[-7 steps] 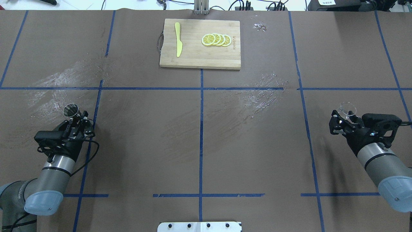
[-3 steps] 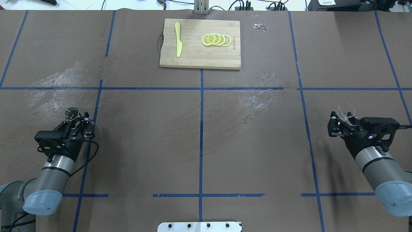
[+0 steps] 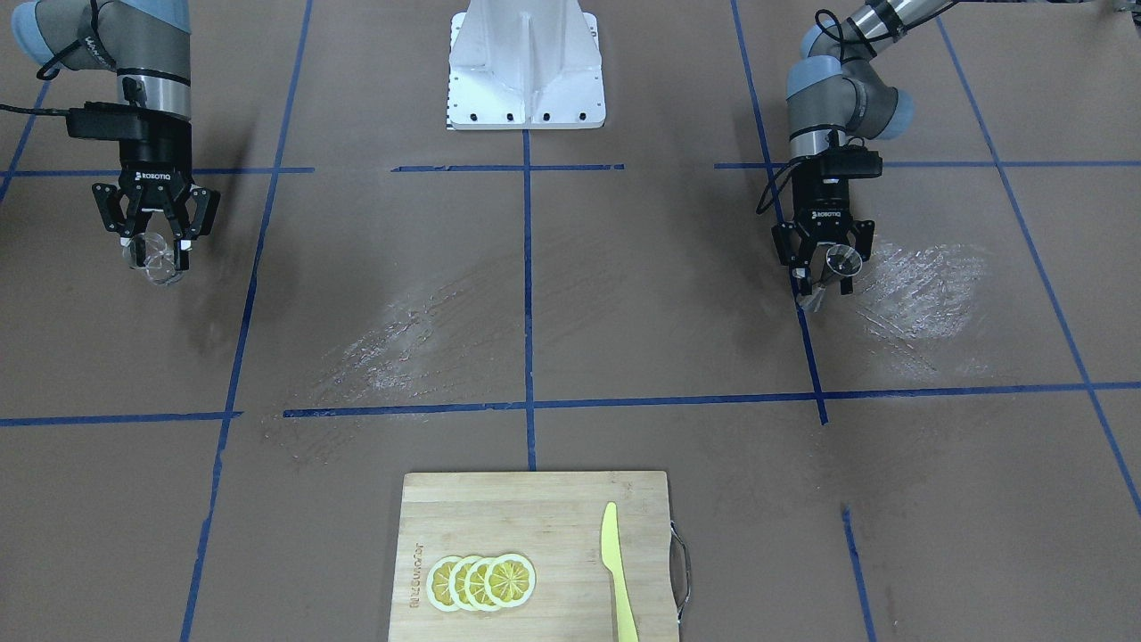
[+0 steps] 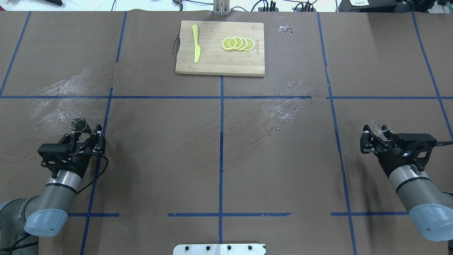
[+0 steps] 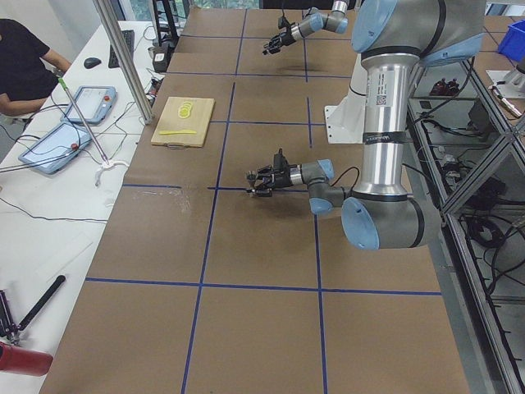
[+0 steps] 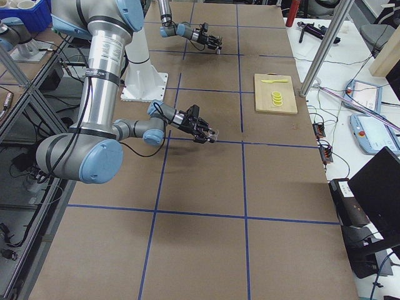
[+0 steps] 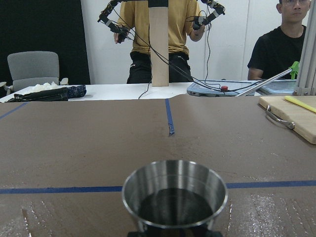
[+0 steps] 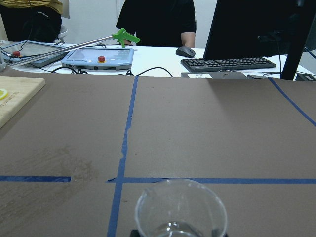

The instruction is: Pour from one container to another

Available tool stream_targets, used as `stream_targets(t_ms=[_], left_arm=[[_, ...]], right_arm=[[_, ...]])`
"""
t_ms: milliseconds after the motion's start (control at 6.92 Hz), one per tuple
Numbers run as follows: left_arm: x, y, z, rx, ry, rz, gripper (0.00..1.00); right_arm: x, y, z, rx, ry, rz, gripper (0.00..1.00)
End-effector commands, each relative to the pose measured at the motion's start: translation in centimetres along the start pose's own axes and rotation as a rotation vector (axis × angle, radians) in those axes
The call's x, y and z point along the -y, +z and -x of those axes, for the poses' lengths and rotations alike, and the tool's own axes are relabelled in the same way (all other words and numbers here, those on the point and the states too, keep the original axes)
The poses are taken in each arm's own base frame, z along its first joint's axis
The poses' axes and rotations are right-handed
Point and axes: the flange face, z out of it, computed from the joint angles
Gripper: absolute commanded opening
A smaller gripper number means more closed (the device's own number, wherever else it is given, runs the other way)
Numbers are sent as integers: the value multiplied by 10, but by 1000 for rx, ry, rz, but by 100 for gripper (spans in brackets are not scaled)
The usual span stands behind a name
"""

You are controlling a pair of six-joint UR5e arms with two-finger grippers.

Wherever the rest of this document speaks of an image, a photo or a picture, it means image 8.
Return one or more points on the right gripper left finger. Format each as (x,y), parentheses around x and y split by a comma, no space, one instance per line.
(134,233)

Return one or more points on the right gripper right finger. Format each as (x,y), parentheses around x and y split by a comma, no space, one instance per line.
(218,233)

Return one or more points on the person in black shirt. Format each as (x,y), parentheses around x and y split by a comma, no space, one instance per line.
(160,23)

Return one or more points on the grey computer mouse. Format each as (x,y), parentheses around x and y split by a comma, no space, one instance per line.
(185,52)

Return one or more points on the blue teach pendant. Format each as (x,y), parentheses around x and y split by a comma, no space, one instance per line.
(99,59)

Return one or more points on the bamboo cutting board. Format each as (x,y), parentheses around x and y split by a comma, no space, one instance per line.
(20,90)

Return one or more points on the back lemon slice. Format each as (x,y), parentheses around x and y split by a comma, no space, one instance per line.
(3,93)

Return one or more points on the black computer keyboard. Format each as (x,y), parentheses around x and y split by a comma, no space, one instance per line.
(205,65)

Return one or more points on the person in yellow shirt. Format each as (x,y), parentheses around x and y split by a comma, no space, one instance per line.
(35,20)

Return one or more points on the small glass beaker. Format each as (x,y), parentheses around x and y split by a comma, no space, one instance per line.
(179,208)

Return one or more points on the green handled reacher grabber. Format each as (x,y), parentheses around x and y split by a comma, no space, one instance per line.
(120,36)

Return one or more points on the black computer monitor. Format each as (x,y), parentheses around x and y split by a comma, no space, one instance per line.
(261,28)

